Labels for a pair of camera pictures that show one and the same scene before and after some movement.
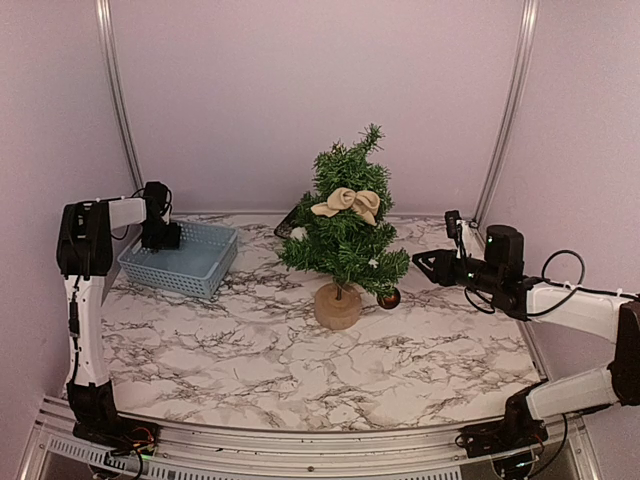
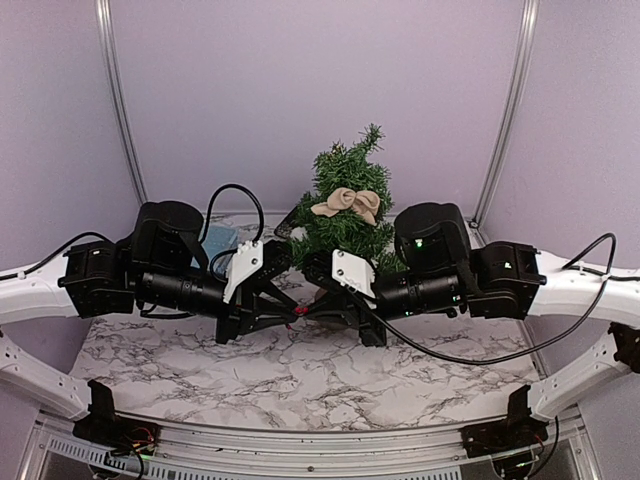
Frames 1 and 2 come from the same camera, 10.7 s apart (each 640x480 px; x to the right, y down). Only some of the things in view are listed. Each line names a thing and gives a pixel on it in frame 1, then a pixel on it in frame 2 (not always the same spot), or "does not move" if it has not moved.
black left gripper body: [156, 234] → [164, 290]
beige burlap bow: [365, 203] does not move
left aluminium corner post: [105, 15] does not move
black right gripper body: [486, 278] → [438, 294]
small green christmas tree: [348, 249] does not move
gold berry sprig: [336, 148] does not move
